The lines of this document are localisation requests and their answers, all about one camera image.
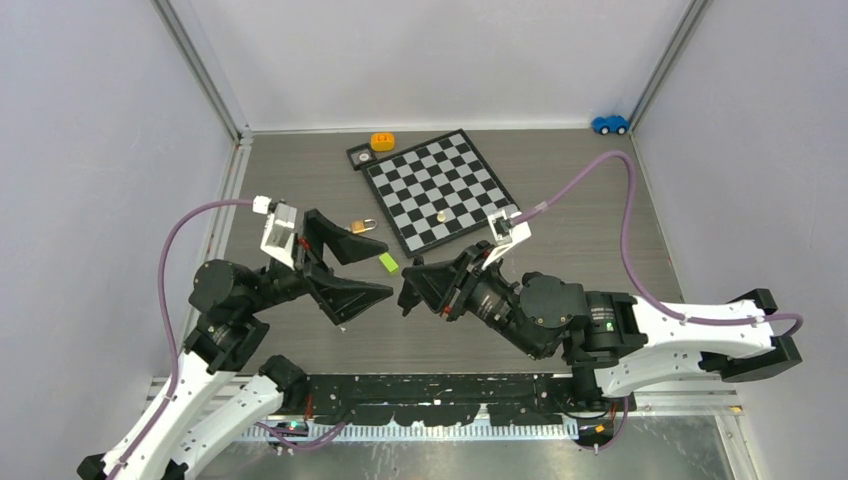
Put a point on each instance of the blue toy car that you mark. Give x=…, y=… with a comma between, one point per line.
x=605, y=125

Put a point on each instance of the small black square tray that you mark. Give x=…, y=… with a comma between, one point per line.
x=360, y=155

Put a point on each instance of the black padlock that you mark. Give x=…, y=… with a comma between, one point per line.
x=408, y=299

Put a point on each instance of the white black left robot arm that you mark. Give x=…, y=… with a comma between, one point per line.
x=176, y=437

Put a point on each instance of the small brass padlock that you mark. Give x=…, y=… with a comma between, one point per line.
x=361, y=226

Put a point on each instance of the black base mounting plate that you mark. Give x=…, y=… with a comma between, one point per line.
x=440, y=400

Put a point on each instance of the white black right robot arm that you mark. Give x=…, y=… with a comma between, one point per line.
x=613, y=342

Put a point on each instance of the green toy block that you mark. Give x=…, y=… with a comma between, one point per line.
x=389, y=263

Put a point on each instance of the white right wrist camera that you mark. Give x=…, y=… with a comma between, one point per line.
x=507, y=233

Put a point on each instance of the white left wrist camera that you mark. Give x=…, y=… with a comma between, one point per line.
x=279, y=230

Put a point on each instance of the orange toy block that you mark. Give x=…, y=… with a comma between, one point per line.
x=382, y=141

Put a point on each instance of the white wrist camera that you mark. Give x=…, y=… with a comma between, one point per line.
x=279, y=230
x=507, y=233

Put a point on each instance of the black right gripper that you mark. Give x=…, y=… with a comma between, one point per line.
x=444, y=286

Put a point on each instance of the black white chessboard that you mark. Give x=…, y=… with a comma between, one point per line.
x=447, y=173

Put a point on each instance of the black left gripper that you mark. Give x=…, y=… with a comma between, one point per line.
x=343, y=295

